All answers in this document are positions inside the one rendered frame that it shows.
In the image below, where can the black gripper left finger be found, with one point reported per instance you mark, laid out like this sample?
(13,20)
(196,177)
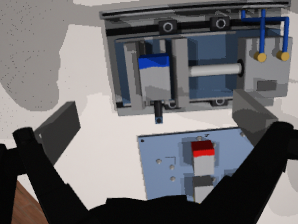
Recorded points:
(59,202)

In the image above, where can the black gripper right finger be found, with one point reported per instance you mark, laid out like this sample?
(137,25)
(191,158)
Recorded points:
(241,198)

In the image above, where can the grey block with red end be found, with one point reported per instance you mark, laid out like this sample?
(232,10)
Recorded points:
(202,157)

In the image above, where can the grey block with blue end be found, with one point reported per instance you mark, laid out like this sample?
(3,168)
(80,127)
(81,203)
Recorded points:
(155,76)

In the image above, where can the grey block with yellow end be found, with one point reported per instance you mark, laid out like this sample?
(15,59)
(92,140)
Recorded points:
(202,186)

